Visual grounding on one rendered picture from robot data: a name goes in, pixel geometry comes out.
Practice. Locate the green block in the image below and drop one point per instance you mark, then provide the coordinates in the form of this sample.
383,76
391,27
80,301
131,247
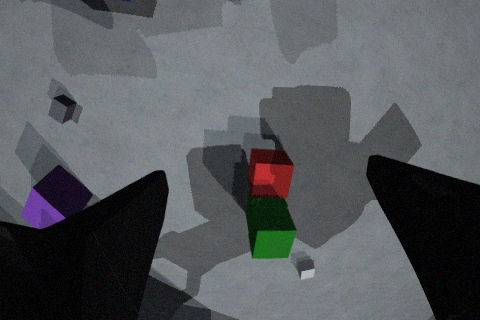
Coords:
261,202
271,233

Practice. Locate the red block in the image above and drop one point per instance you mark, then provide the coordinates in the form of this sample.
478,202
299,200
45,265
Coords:
269,173

